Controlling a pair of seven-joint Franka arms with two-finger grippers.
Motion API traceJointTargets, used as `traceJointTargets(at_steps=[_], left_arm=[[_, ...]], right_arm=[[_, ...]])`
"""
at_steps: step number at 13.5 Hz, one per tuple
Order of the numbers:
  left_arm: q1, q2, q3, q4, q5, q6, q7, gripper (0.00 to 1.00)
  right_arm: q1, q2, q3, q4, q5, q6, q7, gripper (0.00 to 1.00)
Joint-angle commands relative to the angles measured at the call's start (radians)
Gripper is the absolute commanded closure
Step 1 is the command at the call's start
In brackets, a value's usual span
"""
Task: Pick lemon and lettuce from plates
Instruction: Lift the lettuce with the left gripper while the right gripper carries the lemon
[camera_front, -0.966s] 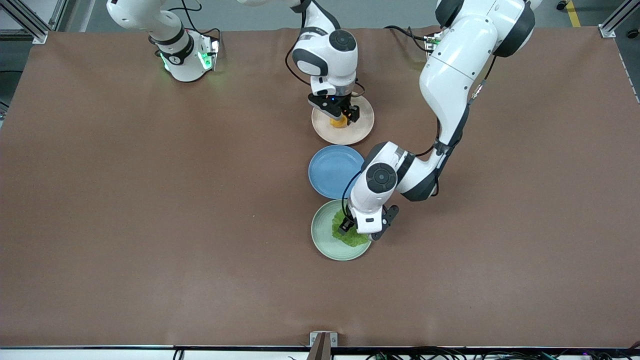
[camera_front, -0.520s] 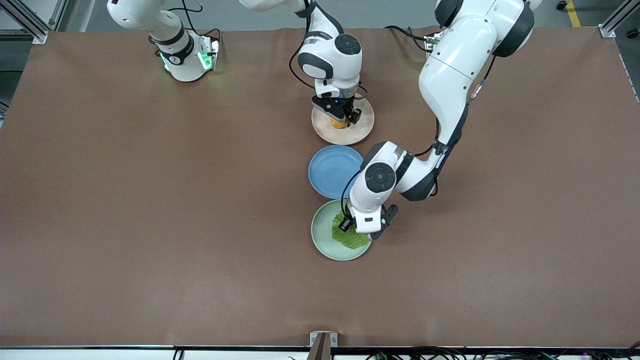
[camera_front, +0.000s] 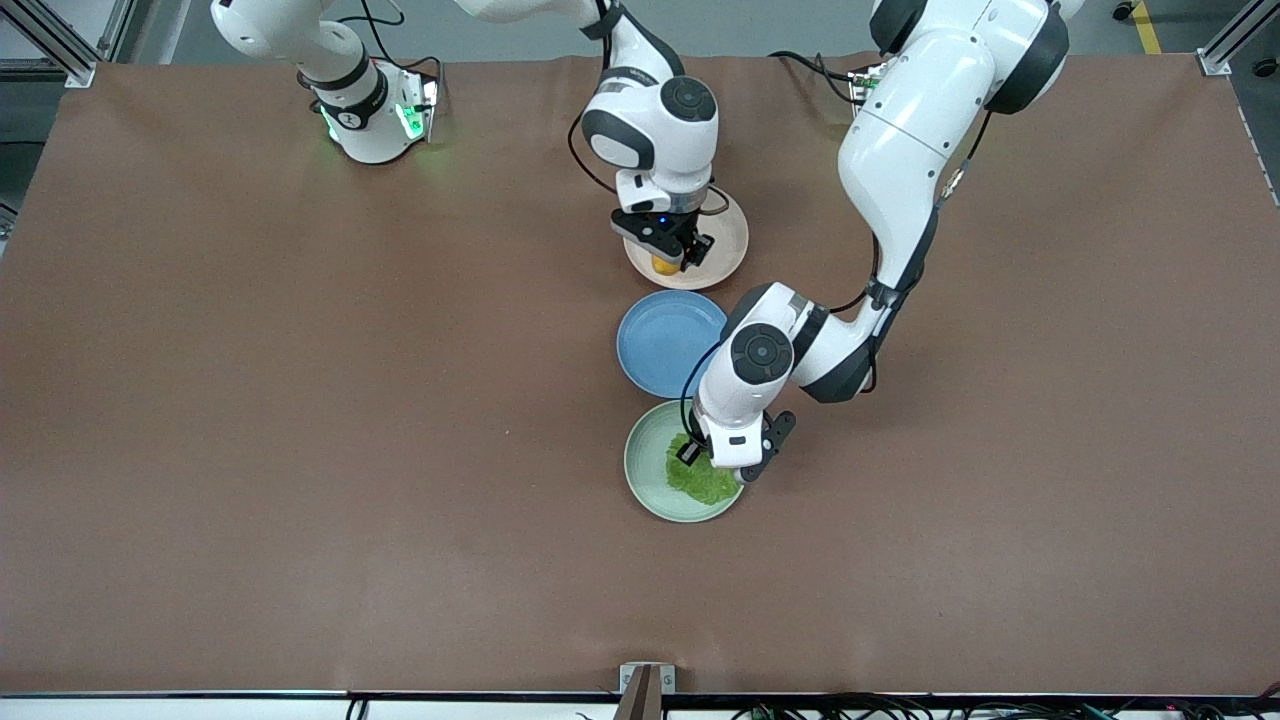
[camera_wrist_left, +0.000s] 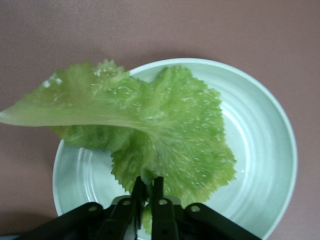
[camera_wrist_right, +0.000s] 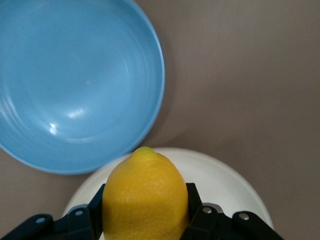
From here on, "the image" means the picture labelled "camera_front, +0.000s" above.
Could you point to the metal bracket with post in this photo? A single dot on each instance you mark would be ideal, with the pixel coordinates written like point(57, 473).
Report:
point(645, 685)

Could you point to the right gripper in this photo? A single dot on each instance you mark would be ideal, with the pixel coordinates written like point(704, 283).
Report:
point(684, 240)

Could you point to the blue round plate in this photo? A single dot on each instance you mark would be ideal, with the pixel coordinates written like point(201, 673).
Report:
point(660, 345)

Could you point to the light green round plate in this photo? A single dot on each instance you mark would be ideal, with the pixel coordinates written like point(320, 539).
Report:
point(645, 470)

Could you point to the brown table cover sheet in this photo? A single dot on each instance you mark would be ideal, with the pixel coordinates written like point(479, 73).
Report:
point(300, 500)

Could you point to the yellow lemon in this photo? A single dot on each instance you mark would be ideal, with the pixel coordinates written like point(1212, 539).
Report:
point(664, 266)

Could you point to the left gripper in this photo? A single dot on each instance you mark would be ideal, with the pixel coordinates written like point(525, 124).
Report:
point(690, 452)

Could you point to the aluminium frame profile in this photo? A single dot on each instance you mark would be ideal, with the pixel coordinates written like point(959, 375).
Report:
point(60, 45)
point(1230, 40)

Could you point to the black caster wheel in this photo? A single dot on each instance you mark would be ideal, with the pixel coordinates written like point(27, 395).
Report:
point(1125, 10)
point(1265, 68)

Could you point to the beige round plate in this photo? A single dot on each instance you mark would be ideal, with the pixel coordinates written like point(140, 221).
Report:
point(727, 250)

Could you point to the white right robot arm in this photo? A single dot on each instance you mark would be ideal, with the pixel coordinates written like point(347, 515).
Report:
point(650, 130)

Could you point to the green lettuce leaf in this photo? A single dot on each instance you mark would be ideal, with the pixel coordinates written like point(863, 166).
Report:
point(700, 485)

